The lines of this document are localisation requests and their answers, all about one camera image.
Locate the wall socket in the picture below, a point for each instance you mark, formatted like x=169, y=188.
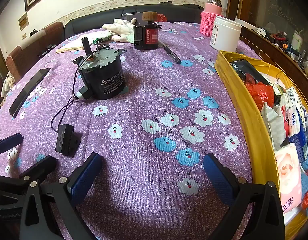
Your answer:
x=24, y=36

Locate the dark blue plastic bag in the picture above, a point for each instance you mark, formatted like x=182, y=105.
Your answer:
x=297, y=145

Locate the long black pouch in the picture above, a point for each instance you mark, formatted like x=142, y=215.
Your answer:
x=192, y=5

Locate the yellow box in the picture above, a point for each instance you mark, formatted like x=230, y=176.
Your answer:
x=251, y=120

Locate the green capped marker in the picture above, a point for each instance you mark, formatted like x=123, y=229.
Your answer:
x=95, y=40

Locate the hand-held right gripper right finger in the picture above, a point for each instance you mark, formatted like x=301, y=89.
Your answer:
x=216, y=177

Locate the white green tumbler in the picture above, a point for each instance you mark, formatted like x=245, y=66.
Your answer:
x=297, y=40

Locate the light blue cloth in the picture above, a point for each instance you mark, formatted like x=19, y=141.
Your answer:
x=307, y=185

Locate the white wipes pack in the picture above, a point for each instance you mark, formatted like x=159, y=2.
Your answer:
x=271, y=125

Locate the pile of shelf clutter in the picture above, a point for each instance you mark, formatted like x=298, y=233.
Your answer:
x=281, y=40

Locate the pink tissue pack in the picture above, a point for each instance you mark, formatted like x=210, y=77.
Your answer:
x=287, y=175

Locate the small wall plaque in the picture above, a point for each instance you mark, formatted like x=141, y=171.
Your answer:
x=23, y=22

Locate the small black pouch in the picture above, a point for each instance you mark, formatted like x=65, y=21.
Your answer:
x=166, y=3

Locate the red white tissue pack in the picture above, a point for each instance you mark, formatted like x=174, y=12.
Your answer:
x=293, y=122

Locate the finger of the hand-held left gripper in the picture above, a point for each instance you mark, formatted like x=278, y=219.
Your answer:
x=9, y=142
x=41, y=167

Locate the black pen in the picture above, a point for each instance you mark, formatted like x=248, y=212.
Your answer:
x=172, y=56

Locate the black flat device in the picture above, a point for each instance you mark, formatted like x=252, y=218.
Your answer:
x=26, y=92

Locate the clear plastic cup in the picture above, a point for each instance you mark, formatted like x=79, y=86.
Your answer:
x=129, y=16

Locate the white plastic jar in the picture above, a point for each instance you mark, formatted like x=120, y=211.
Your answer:
x=225, y=35

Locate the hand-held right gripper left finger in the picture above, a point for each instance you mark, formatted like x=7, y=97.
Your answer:
x=85, y=177

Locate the pink knit sleeve bottle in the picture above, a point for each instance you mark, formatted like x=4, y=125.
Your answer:
x=207, y=22

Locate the black cylindrical motor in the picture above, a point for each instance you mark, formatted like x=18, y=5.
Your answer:
x=104, y=80

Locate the brown armchair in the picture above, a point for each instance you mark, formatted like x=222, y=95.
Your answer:
x=29, y=52

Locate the large red plastic bag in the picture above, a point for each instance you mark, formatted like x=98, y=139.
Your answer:
x=161, y=17

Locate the paper notebook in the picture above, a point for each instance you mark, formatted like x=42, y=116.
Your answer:
x=71, y=47

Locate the wooden partition cabinet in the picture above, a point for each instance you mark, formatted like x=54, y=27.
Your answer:
x=249, y=5

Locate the small red plastic bag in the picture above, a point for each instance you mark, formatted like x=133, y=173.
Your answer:
x=307, y=201

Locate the black sofa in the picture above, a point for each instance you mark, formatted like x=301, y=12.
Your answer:
x=94, y=22

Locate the blue towel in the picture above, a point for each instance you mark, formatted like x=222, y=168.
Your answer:
x=307, y=163

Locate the white glove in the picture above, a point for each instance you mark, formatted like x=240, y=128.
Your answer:
x=121, y=30

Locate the black capacitor box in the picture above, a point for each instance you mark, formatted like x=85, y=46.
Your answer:
x=67, y=140

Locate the blue floral tissue pack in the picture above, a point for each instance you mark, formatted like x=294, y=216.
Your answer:
x=294, y=95

